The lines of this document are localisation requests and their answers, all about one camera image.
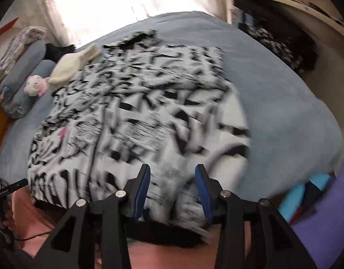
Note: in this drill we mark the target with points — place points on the blue rolled pillow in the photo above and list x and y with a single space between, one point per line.
20 104
26 63

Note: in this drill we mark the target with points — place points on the black white graffiti hooded jacket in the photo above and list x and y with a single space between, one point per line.
169 106

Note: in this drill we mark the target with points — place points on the floral white curtain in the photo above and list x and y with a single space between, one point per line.
79 22

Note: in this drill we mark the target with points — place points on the lower blue rolled pillow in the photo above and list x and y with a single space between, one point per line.
20 104

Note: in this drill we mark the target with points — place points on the floral folded blanket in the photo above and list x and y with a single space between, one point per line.
18 44

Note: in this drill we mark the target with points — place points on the pink white plush cat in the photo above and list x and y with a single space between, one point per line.
36 86

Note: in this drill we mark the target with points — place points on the black garment by window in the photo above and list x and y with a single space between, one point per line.
54 53

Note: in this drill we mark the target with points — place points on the cream folded fleece garment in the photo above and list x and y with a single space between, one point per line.
70 64

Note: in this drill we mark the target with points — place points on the blue bed sheet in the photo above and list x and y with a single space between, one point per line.
293 134

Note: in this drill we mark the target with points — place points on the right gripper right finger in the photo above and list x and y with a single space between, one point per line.
253 234

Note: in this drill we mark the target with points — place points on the black white patterned hanging clothes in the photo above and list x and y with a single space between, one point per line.
295 50

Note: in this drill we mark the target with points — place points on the purple mat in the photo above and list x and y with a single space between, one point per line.
322 233

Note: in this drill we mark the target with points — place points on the upper blue rolled pillow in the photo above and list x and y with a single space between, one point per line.
26 63

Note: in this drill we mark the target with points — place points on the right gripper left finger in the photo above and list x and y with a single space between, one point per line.
87 225

